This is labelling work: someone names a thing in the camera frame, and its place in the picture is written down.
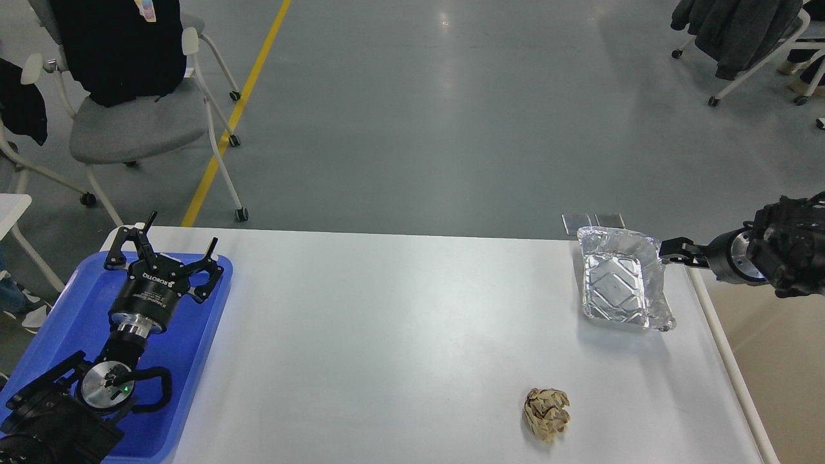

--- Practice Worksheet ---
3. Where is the metal floor plate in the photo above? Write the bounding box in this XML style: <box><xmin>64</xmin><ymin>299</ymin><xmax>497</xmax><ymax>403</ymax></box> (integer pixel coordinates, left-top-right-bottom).
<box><xmin>561</xmin><ymin>213</ymin><xmax>592</xmax><ymax>236</ymax></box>
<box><xmin>594</xmin><ymin>213</ymin><xmax>626</xmax><ymax>229</ymax></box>

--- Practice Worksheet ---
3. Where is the black garment at left edge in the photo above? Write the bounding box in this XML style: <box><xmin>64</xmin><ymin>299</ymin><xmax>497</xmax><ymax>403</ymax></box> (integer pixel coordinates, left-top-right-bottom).
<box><xmin>1</xmin><ymin>59</ymin><xmax>48</xmax><ymax>146</ymax></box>

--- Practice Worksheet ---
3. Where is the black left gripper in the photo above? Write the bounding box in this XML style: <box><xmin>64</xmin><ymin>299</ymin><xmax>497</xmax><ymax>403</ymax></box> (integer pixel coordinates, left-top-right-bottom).
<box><xmin>104</xmin><ymin>211</ymin><xmax>224</xmax><ymax>336</ymax></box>

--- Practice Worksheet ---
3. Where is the crumpled brown paper ball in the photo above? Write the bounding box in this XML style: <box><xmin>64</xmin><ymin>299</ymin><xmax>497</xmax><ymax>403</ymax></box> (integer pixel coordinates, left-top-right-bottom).
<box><xmin>522</xmin><ymin>388</ymin><xmax>570</xmax><ymax>444</ymax></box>

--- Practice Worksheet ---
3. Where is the left metal floor plate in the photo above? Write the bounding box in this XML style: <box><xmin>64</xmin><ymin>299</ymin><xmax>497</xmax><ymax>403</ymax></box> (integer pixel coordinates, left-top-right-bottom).
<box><xmin>561</xmin><ymin>213</ymin><xmax>592</xmax><ymax>236</ymax></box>

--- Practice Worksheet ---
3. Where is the aluminium foil tray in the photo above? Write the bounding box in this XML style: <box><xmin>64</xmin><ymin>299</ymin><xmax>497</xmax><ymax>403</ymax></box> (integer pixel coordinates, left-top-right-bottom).
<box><xmin>576</xmin><ymin>226</ymin><xmax>677</xmax><ymax>332</ymax></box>

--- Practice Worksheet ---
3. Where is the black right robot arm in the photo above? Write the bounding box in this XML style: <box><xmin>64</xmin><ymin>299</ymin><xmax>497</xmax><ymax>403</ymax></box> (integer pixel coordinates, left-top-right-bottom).
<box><xmin>658</xmin><ymin>193</ymin><xmax>824</xmax><ymax>298</ymax></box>

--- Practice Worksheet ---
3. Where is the right metal floor plate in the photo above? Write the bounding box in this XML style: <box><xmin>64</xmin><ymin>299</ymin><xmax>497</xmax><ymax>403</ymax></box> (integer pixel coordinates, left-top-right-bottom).
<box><xmin>594</xmin><ymin>213</ymin><xmax>626</xmax><ymax>229</ymax></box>

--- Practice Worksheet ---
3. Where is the grey coat on chair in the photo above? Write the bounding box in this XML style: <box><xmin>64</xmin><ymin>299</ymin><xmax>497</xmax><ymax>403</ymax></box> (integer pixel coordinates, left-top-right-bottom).
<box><xmin>670</xmin><ymin>1</ymin><xmax>804</xmax><ymax>81</ymax></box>

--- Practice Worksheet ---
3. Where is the blue plastic tray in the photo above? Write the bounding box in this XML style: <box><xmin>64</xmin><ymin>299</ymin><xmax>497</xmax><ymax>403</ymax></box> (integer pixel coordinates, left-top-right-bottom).
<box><xmin>0</xmin><ymin>251</ymin><xmax>234</xmax><ymax>460</ymax></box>

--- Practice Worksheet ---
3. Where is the grey chair with white frame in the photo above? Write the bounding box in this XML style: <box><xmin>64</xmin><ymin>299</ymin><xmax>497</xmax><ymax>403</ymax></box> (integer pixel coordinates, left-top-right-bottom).
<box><xmin>30</xmin><ymin>1</ymin><xmax>249</xmax><ymax>226</ymax></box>

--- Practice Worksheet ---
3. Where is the black jacket on chair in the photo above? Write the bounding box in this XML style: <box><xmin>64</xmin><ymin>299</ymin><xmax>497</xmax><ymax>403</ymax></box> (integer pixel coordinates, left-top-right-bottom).
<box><xmin>50</xmin><ymin>1</ymin><xmax>188</xmax><ymax>108</ymax></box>

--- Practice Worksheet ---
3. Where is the beige plastic bin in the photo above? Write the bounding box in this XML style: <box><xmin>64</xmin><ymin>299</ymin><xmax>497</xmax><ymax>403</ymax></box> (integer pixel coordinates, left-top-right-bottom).
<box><xmin>693</xmin><ymin>270</ymin><xmax>824</xmax><ymax>463</ymax></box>

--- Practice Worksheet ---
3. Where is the white sneaker at left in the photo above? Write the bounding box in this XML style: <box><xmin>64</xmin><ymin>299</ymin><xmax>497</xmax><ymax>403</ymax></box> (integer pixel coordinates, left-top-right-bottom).
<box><xmin>21</xmin><ymin>304</ymin><xmax>52</xmax><ymax>334</ymax></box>

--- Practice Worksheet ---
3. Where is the seated person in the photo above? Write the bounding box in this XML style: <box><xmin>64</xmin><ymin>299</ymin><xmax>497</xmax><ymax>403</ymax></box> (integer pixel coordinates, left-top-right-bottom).
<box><xmin>776</xmin><ymin>49</ymin><xmax>824</xmax><ymax>97</ymax></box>

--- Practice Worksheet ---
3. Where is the far right chair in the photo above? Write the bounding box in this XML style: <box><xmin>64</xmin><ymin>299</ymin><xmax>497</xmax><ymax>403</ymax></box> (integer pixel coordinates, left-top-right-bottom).
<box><xmin>670</xmin><ymin>1</ymin><xmax>823</xmax><ymax>108</ymax></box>

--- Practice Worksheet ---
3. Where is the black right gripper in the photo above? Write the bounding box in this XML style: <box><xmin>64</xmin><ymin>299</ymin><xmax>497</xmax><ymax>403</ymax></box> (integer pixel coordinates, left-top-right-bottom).
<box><xmin>658</xmin><ymin>229</ymin><xmax>767</xmax><ymax>285</ymax></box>

